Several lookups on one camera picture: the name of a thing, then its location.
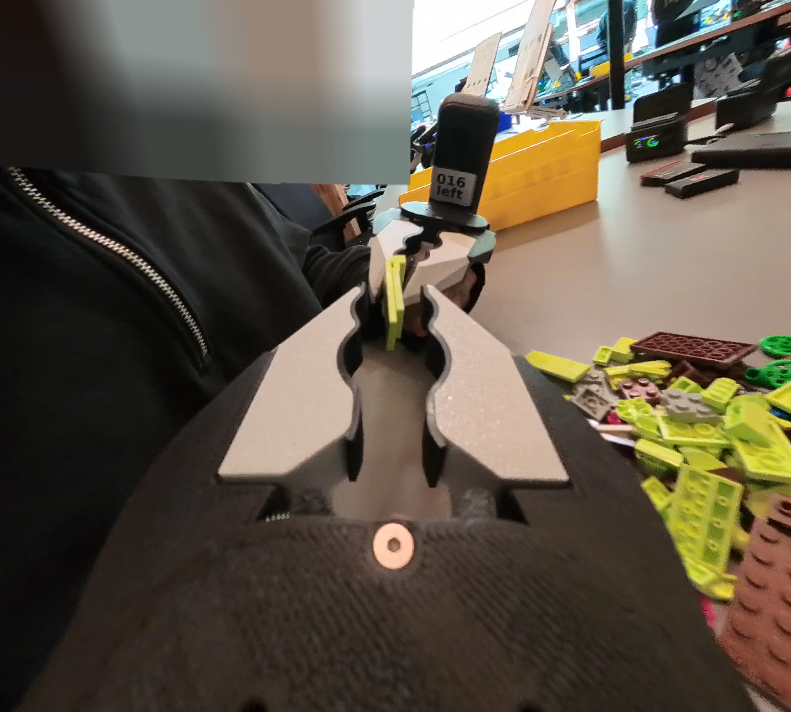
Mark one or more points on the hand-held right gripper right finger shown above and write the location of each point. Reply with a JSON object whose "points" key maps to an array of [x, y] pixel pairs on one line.
{"points": [[494, 415]]}

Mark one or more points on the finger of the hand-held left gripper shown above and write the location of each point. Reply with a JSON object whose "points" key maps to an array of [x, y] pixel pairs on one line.
{"points": [[382, 245], [445, 261]]}

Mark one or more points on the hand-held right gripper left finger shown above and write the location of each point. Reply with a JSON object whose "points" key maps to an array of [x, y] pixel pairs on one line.
{"points": [[290, 415]]}

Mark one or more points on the lime green plates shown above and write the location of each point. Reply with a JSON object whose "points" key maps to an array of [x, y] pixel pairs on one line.
{"points": [[394, 304]]}

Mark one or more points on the pile of toy bricks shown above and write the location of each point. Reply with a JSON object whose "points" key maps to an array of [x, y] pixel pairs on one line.
{"points": [[710, 446]]}

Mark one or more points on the person's left forearm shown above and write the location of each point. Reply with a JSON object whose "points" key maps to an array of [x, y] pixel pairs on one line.
{"points": [[340, 273]]}

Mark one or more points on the person's left hand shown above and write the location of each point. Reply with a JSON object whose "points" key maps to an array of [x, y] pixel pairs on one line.
{"points": [[471, 289]]}

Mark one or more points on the black office chair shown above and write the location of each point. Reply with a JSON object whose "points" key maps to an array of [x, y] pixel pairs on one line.
{"points": [[352, 211]]}

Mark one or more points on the blue plastic bin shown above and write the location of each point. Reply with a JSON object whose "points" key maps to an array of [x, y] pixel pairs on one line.
{"points": [[507, 120]]}

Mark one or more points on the cardboard sign board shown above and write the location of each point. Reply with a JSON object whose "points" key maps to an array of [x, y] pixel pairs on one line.
{"points": [[544, 26], [482, 63]]}

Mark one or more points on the yellow plastic bin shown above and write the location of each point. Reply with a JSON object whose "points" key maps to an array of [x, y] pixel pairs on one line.
{"points": [[537, 174]]}

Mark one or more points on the black charging case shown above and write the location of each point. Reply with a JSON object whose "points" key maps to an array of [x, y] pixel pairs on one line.
{"points": [[658, 125]]}

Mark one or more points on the black metal pole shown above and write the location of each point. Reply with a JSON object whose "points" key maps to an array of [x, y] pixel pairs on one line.
{"points": [[615, 14]]}

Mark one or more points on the wooden desk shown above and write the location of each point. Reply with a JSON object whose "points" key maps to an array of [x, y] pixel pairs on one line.
{"points": [[710, 38]]}

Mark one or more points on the flat black power bank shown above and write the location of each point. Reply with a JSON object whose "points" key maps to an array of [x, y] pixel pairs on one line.
{"points": [[741, 150]]}

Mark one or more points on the black camera battery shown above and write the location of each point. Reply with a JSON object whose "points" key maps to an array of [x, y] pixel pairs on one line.
{"points": [[701, 184], [673, 173]]}

